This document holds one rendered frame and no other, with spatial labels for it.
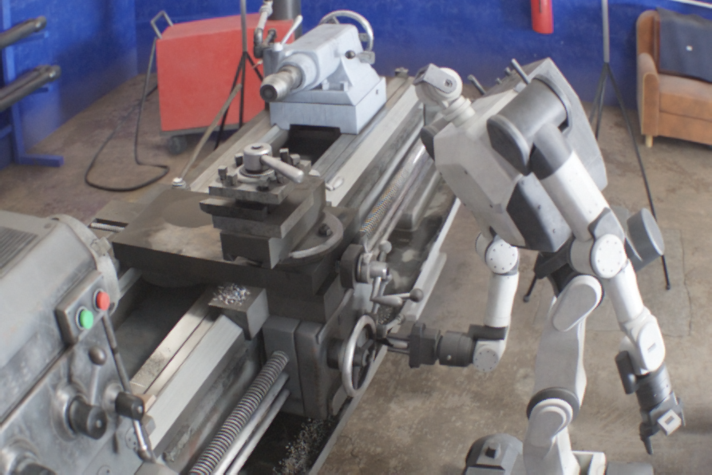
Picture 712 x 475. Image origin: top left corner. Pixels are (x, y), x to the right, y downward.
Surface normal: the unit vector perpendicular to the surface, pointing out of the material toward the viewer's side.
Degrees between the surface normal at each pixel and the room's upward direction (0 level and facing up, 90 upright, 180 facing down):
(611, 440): 0
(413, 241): 0
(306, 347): 90
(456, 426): 0
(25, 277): 45
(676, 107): 90
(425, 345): 84
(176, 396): 36
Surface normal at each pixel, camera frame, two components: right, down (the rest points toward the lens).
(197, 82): 0.02, 0.45
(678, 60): -0.58, 0.42
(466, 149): -0.81, 0.14
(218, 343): 0.51, -0.66
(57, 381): 0.94, 0.11
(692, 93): -0.11, -0.80
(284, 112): -0.33, 0.44
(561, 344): -0.22, 0.78
